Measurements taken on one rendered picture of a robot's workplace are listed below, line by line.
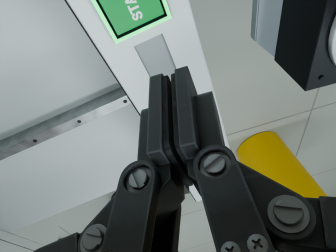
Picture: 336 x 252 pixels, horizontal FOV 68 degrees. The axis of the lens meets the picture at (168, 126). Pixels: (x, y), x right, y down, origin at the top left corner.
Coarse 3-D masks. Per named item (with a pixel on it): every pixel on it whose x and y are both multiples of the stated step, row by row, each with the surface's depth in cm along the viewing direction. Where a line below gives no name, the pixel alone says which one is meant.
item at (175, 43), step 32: (160, 0) 22; (96, 32) 22; (160, 32) 23; (192, 32) 24; (128, 64) 25; (160, 64) 26; (192, 64) 26; (128, 96) 28; (224, 128) 36; (192, 192) 47
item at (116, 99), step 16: (112, 96) 42; (64, 112) 44; (80, 112) 42; (96, 112) 42; (32, 128) 44; (48, 128) 43; (64, 128) 43; (0, 144) 45; (16, 144) 43; (32, 144) 44
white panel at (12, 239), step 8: (0, 232) 66; (8, 232) 69; (0, 240) 66; (8, 240) 68; (16, 240) 70; (24, 240) 73; (0, 248) 65; (8, 248) 67; (16, 248) 69; (24, 248) 72; (32, 248) 74
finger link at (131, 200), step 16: (144, 160) 8; (128, 176) 8; (144, 176) 8; (128, 192) 7; (144, 192) 7; (112, 208) 7; (128, 208) 7; (144, 208) 7; (112, 224) 7; (128, 224) 7; (144, 224) 6; (176, 224) 9; (112, 240) 7; (128, 240) 6; (144, 240) 6; (160, 240) 8; (176, 240) 8
